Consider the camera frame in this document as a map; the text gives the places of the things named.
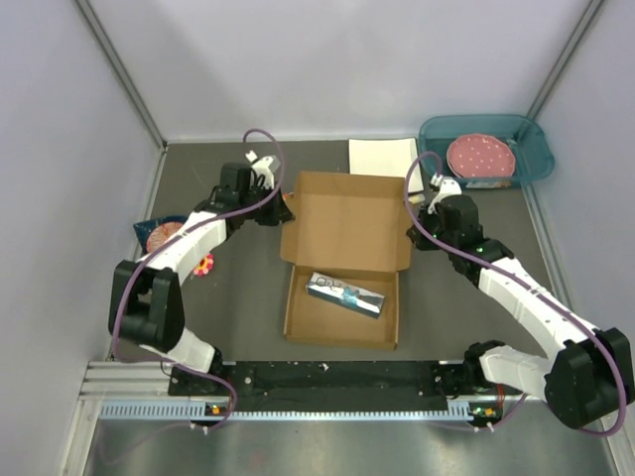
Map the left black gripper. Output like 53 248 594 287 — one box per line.
240 181 296 227

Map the brown cardboard box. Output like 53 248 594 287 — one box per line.
281 172 413 351

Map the blue toothpaste box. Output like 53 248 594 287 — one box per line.
306 272 386 319

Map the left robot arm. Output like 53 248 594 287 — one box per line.
108 156 294 394

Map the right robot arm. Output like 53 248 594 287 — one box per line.
408 193 634 437

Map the pink dotted plate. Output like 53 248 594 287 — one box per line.
445 133 516 179

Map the pink flower plush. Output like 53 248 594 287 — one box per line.
192 253 214 277

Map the teal plastic bin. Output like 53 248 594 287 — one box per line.
418 114 555 189

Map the white square plate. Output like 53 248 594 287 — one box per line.
348 137 418 179

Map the blue bowl red inside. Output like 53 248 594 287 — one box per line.
133 215 187 255

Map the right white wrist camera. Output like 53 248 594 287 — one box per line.
427 174 462 214

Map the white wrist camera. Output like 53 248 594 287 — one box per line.
245 151 281 189
427 174 462 214

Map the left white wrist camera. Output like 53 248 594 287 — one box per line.
245 151 281 189

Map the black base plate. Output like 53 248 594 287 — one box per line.
167 359 502 413

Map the aluminium frame rail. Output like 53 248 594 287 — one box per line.
78 360 621 402

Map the grey slotted cable duct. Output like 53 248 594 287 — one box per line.
99 401 474 421

